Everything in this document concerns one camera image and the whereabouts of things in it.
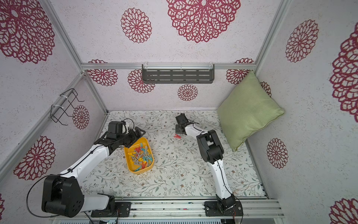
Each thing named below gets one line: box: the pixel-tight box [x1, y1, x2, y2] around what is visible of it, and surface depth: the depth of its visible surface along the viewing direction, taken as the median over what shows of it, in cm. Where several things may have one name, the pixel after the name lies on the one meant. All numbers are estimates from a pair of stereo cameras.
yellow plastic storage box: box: [123, 137, 155, 175], surface depth 93 cm
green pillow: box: [217, 70, 285, 152], surface depth 88 cm
